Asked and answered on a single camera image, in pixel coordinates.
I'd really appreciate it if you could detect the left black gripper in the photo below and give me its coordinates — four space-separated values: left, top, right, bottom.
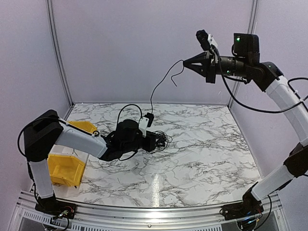
122 131 163 154

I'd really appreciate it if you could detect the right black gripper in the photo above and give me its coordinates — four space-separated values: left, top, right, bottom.
184 49 251 83

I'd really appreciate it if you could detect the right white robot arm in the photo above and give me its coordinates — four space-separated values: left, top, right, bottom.
183 30 308 216

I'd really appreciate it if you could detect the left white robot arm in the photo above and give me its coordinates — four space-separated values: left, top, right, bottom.
17 110 159 214

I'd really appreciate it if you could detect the far yellow bin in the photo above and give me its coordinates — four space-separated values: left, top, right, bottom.
68 121 97 134

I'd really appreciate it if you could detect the yellow bin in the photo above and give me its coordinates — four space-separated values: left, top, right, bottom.
48 154 85 187
68 121 97 134

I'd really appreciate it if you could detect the near yellow bin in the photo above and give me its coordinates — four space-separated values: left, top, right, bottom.
48 154 85 187

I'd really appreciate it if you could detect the white middle bin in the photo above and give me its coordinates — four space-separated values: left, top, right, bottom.
51 145 89 162

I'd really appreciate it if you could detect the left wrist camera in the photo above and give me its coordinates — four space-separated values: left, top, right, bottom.
138 113 154 137

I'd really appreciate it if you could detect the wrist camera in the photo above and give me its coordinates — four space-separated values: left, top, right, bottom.
196 30 218 51
138 113 154 137

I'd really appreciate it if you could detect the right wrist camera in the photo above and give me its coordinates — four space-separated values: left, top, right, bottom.
196 30 218 51

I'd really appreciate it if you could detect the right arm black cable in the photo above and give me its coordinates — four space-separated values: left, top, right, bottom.
211 47 308 113

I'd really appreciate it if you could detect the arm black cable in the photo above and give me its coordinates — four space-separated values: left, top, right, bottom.
211 47 308 113
17 103 143 162

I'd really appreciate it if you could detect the right aluminium corner post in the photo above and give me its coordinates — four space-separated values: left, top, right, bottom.
227 0 258 108

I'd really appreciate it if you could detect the aluminium corner post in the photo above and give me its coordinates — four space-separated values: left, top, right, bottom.
227 0 258 108
46 0 74 106

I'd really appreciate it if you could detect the aluminium front rail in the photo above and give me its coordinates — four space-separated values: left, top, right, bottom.
8 191 289 231

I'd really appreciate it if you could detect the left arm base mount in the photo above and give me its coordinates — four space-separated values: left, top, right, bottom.
35 195 77 219

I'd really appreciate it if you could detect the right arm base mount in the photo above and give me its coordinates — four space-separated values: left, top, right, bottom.
219 190 264 220

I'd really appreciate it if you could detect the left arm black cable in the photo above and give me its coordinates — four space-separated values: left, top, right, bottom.
17 103 143 162

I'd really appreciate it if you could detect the left aluminium corner post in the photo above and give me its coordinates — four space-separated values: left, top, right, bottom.
46 0 74 106

